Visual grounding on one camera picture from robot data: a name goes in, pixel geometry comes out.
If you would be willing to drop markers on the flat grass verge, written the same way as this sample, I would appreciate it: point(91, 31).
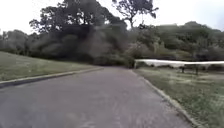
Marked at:
point(193, 90)

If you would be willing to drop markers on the pale stone kerb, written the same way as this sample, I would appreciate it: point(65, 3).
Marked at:
point(166, 100)

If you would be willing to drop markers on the wood of dark trees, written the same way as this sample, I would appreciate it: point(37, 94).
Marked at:
point(100, 40)

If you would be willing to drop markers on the dark bench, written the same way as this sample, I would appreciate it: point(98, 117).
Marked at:
point(190, 69)

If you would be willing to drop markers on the long white wall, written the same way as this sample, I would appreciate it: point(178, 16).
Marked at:
point(166, 62)

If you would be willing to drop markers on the grey asphalt road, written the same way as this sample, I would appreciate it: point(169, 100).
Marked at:
point(100, 100)

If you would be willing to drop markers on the grey stone kerb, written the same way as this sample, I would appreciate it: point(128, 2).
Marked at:
point(40, 78)

